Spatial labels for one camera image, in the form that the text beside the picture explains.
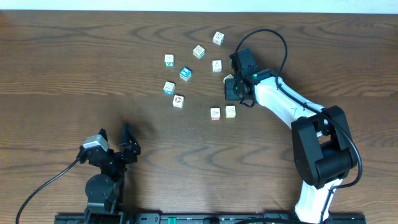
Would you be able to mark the wooden block blue I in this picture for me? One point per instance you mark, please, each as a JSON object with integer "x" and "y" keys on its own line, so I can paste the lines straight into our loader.
{"x": 185, "y": 74}

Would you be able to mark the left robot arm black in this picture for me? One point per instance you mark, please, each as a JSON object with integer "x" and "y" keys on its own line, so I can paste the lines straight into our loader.
{"x": 105, "y": 191}

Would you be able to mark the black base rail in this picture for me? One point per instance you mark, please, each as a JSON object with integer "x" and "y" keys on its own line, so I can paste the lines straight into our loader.
{"x": 156, "y": 218}

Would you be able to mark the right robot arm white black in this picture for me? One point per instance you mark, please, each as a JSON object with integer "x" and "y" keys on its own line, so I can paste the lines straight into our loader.
{"x": 324, "y": 152}

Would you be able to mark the wooden block green Z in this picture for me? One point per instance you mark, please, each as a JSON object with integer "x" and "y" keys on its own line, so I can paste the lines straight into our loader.
{"x": 169, "y": 60}

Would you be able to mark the wooden block blue side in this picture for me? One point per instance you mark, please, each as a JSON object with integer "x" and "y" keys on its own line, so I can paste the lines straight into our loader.
{"x": 169, "y": 88}

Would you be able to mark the wooden block yellow W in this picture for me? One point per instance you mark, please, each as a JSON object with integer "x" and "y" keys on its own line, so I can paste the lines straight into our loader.
{"x": 230, "y": 111}

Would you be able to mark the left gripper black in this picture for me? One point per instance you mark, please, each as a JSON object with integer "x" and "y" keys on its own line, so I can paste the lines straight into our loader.
{"x": 112, "y": 155}

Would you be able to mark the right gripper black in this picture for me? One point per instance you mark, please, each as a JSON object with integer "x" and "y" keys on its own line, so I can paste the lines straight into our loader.
{"x": 230, "y": 94}

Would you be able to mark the wooden block red edge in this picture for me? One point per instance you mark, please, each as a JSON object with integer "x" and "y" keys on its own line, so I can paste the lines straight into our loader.
{"x": 215, "y": 113}

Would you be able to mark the wooden block green edge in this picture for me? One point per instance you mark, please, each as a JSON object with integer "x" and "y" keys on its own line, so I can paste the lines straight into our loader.
{"x": 230, "y": 76}

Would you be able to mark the wooden block teal edge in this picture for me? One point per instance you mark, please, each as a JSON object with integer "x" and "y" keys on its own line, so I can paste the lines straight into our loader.
{"x": 199, "y": 51}

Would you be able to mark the wooden block plain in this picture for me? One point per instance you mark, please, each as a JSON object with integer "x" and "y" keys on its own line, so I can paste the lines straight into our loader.
{"x": 216, "y": 66}

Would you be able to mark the wooden block red circle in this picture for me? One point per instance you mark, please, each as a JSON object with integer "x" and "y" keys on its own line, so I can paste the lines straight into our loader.
{"x": 178, "y": 101}

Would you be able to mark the wooden block top right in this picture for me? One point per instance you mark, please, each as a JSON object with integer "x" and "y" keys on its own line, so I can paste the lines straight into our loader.
{"x": 218, "y": 38}

